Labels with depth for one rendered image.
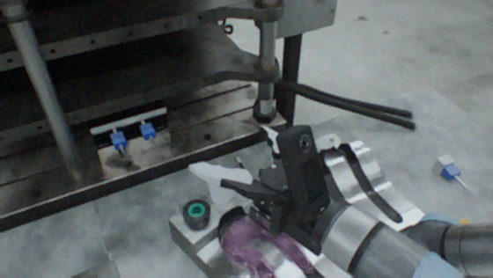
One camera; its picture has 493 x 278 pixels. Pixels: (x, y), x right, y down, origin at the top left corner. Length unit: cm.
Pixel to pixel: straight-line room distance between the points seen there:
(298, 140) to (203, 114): 125
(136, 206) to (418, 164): 101
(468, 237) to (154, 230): 95
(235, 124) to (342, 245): 122
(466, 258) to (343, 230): 18
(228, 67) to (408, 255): 117
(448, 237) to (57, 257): 108
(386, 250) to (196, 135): 122
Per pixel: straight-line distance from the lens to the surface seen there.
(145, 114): 150
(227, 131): 164
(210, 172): 55
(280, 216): 55
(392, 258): 50
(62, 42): 132
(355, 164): 137
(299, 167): 50
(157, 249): 130
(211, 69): 154
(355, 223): 51
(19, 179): 168
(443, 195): 154
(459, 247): 61
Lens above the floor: 187
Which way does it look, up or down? 42 degrees down
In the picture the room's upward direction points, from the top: straight up
